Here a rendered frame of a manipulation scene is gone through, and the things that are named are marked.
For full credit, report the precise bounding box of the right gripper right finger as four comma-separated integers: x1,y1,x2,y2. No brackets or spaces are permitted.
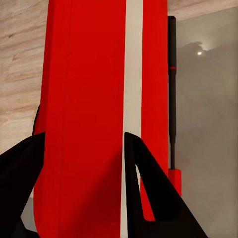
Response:
124,132,208,238

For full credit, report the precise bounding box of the radio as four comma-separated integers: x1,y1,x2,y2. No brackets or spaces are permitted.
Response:
32,0,181,238

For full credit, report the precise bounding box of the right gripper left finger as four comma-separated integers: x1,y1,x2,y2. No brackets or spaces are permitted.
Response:
0,132,46,238

